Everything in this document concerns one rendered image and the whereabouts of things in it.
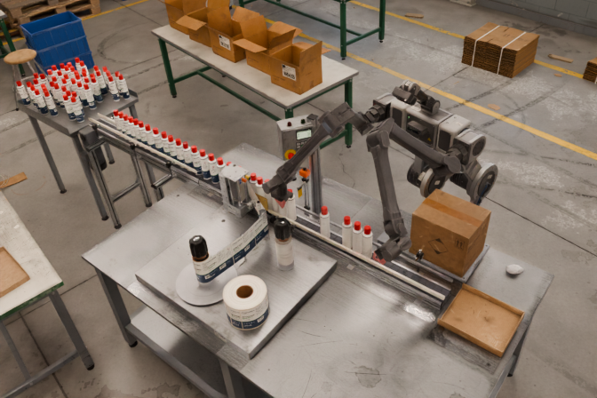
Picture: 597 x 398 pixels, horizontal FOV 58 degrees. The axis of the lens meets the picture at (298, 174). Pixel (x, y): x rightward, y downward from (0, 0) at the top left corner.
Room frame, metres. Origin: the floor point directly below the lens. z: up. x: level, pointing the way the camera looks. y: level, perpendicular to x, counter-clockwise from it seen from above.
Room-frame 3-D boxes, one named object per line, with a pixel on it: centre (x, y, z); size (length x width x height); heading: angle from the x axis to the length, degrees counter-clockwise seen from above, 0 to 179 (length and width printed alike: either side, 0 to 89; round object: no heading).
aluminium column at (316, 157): (2.31, -0.09, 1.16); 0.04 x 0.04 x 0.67; 49
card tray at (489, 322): (1.52, -0.78, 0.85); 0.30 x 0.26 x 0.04; 49
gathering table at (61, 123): (3.79, 1.68, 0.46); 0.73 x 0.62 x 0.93; 49
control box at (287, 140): (2.30, 0.00, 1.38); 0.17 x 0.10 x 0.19; 104
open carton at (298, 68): (4.04, -0.05, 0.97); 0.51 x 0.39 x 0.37; 134
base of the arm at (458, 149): (1.97, -0.72, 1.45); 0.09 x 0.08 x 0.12; 38
